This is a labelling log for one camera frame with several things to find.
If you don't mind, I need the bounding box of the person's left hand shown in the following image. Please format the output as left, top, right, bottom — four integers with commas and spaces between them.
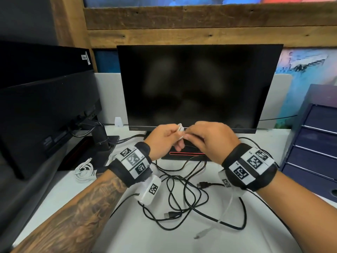
143, 123, 186, 161

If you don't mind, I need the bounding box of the person's right hand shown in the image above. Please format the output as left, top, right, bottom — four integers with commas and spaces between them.
184, 121, 242, 165

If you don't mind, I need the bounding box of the long black cable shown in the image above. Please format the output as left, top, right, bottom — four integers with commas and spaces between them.
238, 137, 279, 166

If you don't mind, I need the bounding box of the small black cable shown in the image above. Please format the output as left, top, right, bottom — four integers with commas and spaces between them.
183, 162, 248, 231

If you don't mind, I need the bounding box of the white cable with black charger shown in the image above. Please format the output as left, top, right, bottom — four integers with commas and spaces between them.
74, 157, 95, 182

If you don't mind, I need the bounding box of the navy blue drawer unit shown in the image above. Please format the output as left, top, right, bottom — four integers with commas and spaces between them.
280, 84, 337, 202

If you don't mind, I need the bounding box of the person's left forearm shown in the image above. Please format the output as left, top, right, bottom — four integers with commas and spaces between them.
10, 170, 127, 253

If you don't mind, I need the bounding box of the person's right forearm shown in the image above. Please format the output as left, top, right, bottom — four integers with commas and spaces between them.
257, 171, 337, 253

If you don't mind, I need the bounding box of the black computer monitor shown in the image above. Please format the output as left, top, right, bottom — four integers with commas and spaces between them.
117, 44, 284, 134

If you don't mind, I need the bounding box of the white partition panel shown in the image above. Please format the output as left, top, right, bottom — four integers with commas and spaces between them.
259, 73, 293, 129
94, 73, 130, 125

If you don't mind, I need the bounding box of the black panel with white sticker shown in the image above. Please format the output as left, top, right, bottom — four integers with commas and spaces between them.
0, 40, 94, 89

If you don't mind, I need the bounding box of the black monitor link cable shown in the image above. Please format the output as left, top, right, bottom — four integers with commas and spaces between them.
115, 134, 147, 144

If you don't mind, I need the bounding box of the black left wrist strap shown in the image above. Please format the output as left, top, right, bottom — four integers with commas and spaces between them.
107, 141, 153, 188

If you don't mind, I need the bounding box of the black wrist strap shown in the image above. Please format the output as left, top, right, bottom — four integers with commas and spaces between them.
107, 141, 153, 188
222, 143, 278, 192

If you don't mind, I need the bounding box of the black right wrist strap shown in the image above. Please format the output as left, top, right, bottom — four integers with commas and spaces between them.
222, 143, 278, 192

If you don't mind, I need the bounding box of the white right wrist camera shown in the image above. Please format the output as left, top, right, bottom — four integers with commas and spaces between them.
218, 170, 247, 198

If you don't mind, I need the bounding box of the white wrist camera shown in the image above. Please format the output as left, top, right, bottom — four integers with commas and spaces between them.
134, 175, 161, 206
218, 170, 247, 198

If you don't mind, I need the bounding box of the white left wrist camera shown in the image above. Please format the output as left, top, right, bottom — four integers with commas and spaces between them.
134, 175, 161, 206

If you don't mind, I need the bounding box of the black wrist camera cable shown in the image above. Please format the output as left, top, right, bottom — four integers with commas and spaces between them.
246, 190, 290, 229
109, 193, 140, 219

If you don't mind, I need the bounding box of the black monitor arm base plate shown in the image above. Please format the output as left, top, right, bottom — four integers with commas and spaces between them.
58, 135, 120, 171

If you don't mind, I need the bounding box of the black monitor power cable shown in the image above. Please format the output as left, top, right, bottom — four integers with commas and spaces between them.
71, 121, 103, 138

